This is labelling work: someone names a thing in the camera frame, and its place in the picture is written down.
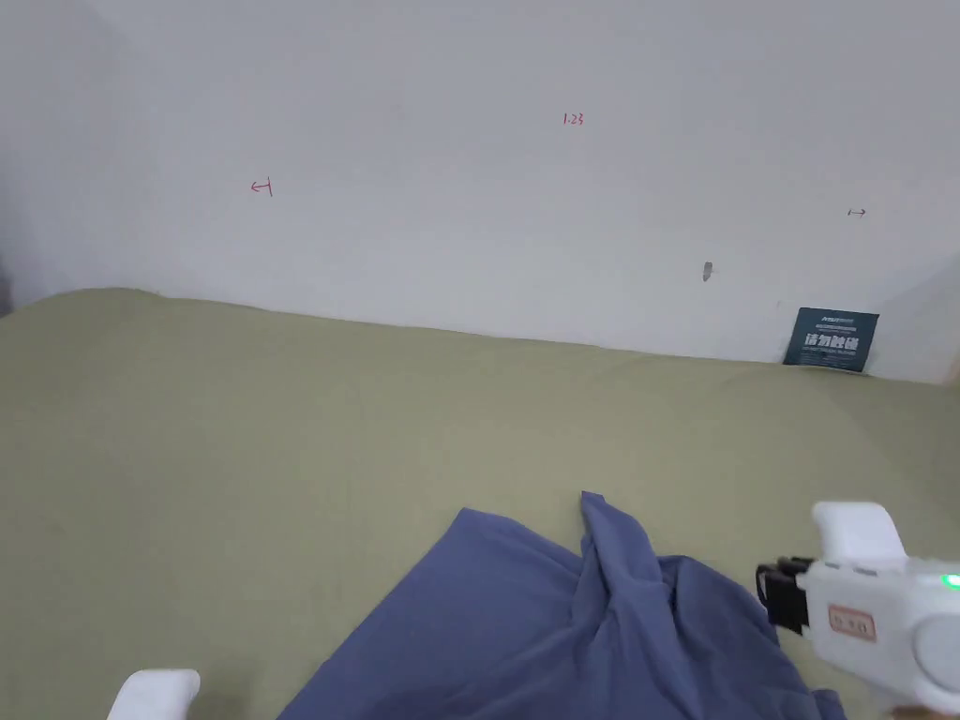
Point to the dark teal sign card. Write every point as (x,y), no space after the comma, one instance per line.
(831,339)

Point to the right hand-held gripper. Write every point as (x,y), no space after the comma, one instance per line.
(870,600)

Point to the bed with pale green sheet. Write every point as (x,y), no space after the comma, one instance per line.
(225,450)

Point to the dark blue shirt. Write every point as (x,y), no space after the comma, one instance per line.
(540,630)

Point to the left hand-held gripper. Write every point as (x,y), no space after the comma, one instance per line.
(154,696)

